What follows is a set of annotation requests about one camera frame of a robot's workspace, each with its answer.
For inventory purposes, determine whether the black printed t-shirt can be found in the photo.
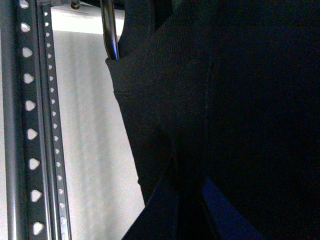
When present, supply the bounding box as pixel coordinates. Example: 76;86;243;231
106;0;320;240

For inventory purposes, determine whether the thin metal clothes hanger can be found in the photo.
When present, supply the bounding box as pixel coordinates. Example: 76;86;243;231
100;0;120;60

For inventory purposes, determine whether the grey metal drying rack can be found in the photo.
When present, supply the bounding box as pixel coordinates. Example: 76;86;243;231
0;0;72;240

